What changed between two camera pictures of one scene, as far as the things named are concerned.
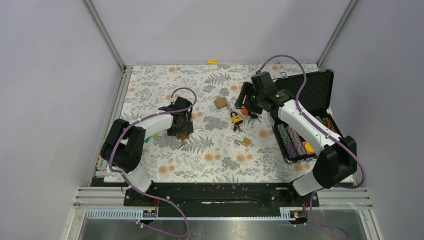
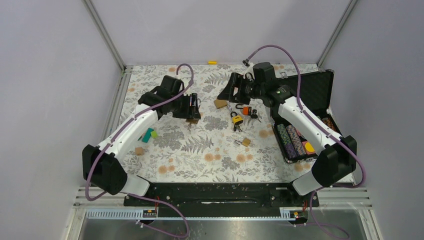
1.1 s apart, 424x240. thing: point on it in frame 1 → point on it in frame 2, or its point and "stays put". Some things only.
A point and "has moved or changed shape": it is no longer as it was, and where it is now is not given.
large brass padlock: [183, 136] has moved or changed shape
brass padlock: [220, 102] stays put
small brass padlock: [246, 142] stays put
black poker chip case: [314, 100] stays put
